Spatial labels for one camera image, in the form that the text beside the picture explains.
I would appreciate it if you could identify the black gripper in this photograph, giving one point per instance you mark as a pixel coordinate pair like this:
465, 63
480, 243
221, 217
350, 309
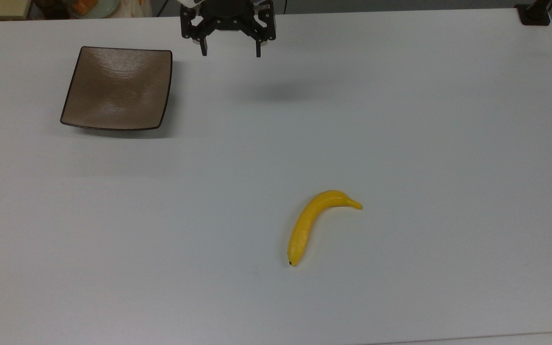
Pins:
228, 17

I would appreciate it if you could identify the brown square ceramic plate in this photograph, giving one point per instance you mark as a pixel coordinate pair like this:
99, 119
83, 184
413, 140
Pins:
118, 88

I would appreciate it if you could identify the pale bowl with orange food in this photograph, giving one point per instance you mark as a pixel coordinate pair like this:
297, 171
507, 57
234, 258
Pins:
91, 6

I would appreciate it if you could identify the black table clamp mount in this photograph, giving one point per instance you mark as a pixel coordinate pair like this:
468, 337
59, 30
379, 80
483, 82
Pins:
534, 13

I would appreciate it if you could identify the white plastic bag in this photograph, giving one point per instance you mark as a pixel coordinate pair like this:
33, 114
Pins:
134, 7

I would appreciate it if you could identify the yellow banana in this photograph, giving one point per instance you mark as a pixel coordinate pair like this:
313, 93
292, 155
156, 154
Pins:
304, 225

